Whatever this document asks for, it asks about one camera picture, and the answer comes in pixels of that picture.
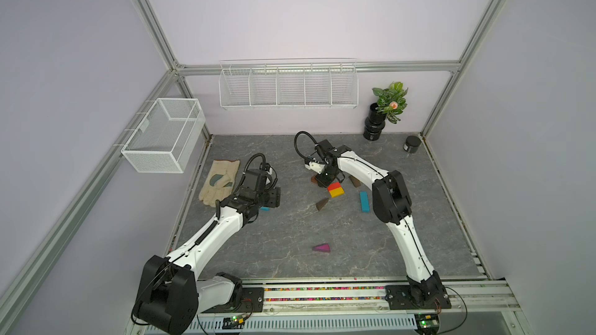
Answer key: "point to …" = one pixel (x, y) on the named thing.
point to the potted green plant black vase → (391, 102)
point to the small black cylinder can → (412, 144)
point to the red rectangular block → (334, 186)
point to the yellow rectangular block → (337, 192)
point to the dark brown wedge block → (320, 205)
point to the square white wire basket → (161, 143)
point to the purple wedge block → (323, 247)
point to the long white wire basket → (289, 83)
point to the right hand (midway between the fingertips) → (322, 179)
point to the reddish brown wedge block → (313, 179)
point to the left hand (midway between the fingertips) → (272, 192)
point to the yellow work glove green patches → (220, 181)
